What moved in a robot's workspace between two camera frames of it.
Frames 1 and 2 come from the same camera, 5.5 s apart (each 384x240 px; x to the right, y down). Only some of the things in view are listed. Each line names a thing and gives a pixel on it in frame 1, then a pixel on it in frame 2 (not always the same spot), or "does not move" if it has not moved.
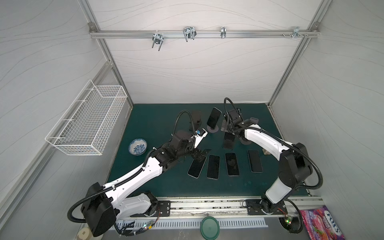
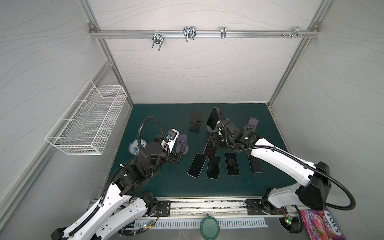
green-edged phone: [213, 167] does not move
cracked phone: [232, 164] does not move
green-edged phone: [255, 161] does not move
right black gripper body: [227, 127] to [215, 139]
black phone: [196, 168] does not move
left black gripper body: [194, 153] to [171, 158]
